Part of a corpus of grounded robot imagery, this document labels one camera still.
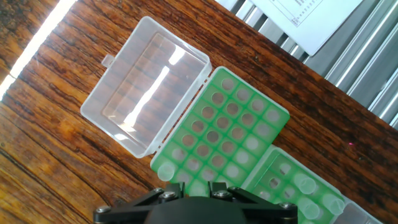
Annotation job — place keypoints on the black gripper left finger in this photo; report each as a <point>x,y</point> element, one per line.
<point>133,205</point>

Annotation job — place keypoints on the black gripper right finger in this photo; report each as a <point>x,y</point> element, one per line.
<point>264,208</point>

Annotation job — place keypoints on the clear box with green rack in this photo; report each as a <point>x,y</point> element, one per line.
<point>140,93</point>
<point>280,158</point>

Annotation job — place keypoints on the brown wooden board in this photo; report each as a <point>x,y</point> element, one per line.
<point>62,155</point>

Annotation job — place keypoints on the printed white paper sheet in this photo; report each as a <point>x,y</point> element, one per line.
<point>311,25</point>

